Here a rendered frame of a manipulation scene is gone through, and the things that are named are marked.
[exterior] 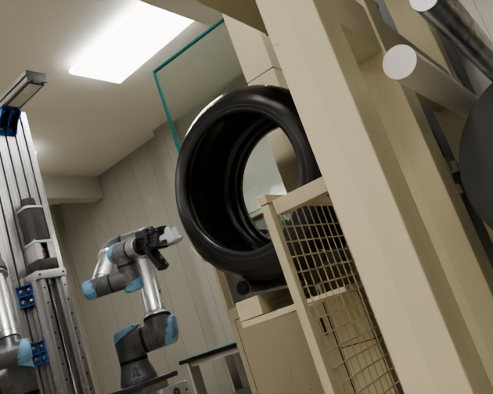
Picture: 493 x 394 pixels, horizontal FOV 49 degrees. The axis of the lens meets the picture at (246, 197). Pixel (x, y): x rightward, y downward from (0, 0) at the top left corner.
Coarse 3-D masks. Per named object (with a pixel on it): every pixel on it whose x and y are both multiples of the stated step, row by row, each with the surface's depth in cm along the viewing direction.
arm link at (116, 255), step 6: (126, 240) 204; (114, 246) 205; (120, 246) 203; (108, 252) 206; (114, 252) 204; (120, 252) 202; (108, 258) 206; (114, 258) 205; (120, 258) 203; (126, 258) 203; (120, 264) 203
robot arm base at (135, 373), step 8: (128, 360) 219; (136, 360) 219; (144, 360) 221; (128, 368) 218; (136, 368) 218; (144, 368) 219; (152, 368) 222; (128, 376) 217; (136, 376) 217; (144, 376) 217; (152, 376) 219; (128, 384) 216; (136, 384) 215
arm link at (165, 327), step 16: (144, 256) 237; (144, 272) 234; (144, 288) 231; (144, 304) 230; (160, 304) 229; (144, 320) 226; (160, 320) 223; (144, 336) 221; (160, 336) 221; (176, 336) 224
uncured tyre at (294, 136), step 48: (240, 96) 161; (288, 96) 155; (192, 144) 171; (240, 144) 195; (192, 192) 186; (240, 192) 197; (192, 240) 172; (240, 240) 192; (288, 240) 151; (336, 240) 159
